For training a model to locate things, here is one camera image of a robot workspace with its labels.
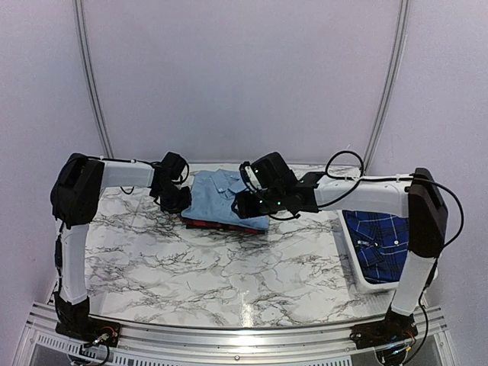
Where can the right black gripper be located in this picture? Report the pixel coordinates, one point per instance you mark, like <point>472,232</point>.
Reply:
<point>245,209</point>

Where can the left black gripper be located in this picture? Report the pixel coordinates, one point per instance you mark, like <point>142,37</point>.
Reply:
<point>185,203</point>

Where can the red black plaid shirt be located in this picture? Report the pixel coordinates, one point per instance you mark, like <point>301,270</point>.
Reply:
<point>208,225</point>

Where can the light blue long sleeve shirt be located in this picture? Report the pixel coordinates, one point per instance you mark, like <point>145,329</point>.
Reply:
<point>212,196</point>

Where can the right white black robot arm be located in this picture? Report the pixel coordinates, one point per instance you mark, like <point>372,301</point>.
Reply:
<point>400,214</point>

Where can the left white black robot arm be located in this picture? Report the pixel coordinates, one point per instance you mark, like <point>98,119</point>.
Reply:
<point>75,197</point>

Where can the blue plaid shirt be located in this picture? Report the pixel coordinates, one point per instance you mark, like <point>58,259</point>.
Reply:
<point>381,244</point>

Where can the white plastic basket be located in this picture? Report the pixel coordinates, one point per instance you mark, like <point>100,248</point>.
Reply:
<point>354,263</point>

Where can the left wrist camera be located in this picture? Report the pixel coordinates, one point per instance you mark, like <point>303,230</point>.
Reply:
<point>184,177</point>

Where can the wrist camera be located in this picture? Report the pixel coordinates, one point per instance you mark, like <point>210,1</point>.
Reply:
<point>248,178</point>
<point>184,177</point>

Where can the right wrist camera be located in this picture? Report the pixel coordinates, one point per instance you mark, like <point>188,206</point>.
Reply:
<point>248,178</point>

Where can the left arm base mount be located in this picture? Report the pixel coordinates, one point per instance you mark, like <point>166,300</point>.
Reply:
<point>98,332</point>

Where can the right aluminium corner post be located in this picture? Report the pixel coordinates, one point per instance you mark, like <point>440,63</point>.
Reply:
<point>396,57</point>

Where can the aluminium front frame rail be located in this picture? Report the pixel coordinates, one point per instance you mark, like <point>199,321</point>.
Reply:
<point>153,344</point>

